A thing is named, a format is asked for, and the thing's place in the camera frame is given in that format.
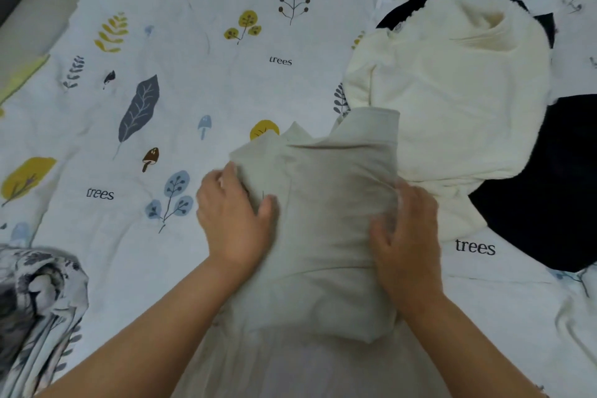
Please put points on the person's left hand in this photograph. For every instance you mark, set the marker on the person's left hand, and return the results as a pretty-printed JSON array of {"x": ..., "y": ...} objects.
[{"x": 233, "y": 225}]

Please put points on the person's right hand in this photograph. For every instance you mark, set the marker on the person's right hand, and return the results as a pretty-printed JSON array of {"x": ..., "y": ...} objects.
[{"x": 410, "y": 248}]

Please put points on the person's left thumb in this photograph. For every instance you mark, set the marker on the person's left thumb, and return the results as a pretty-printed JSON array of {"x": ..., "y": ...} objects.
[{"x": 267, "y": 213}]

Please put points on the person's right thumb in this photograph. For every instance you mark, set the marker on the person's right thumb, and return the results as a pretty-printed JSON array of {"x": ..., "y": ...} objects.
[{"x": 381, "y": 239}]

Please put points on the beige garment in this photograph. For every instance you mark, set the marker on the beige garment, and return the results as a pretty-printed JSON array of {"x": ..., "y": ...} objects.
[{"x": 326, "y": 206}]

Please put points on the person's left forearm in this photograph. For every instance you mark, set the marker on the person's left forearm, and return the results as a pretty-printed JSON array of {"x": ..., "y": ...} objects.
[{"x": 154, "y": 332}]

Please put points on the person's right forearm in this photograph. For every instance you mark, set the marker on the person's right forearm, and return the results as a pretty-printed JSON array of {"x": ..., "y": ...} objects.
[{"x": 466, "y": 351}]

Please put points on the cream knit sweater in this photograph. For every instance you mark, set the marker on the cream knit sweater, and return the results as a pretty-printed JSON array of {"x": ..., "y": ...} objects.
[{"x": 447, "y": 99}]

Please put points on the white leaf print bed sheet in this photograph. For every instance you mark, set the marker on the white leaf print bed sheet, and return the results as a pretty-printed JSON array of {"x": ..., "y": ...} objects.
[{"x": 196, "y": 76}]

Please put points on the black garment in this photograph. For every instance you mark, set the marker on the black garment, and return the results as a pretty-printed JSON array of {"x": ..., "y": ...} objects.
[{"x": 545, "y": 188}]

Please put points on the crumpled white cloth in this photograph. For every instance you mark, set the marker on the crumpled white cloth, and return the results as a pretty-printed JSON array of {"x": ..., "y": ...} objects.
[{"x": 578, "y": 318}]

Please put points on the grey floral patterned cloth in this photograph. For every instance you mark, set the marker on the grey floral patterned cloth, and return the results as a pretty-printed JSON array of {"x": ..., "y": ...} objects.
[{"x": 37, "y": 299}]

